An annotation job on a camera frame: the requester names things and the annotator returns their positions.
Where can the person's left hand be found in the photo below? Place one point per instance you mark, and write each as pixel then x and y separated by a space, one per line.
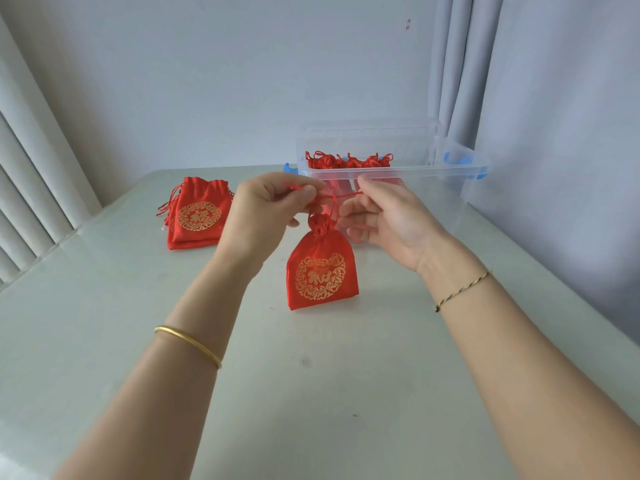
pixel 260 214

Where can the person's right hand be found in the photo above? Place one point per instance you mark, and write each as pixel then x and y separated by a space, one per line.
pixel 400 224

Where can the clear plastic storage box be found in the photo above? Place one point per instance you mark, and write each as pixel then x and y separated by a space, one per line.
pixel 450 169

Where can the red pouches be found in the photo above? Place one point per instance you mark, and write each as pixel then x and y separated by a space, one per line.
pixel 325 162

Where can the person's right forearm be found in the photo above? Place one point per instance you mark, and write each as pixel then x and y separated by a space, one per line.
pixel 540 384

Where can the person's left forearm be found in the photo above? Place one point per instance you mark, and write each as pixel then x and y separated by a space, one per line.
pixel 150 419

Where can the gold bangle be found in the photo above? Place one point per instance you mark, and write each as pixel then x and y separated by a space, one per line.
pixel 190 339

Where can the white vertical blinds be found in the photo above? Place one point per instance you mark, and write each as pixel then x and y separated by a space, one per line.
pixel 35 169

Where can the grey curtain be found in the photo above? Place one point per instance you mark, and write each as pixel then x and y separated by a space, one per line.
pixel 575 69

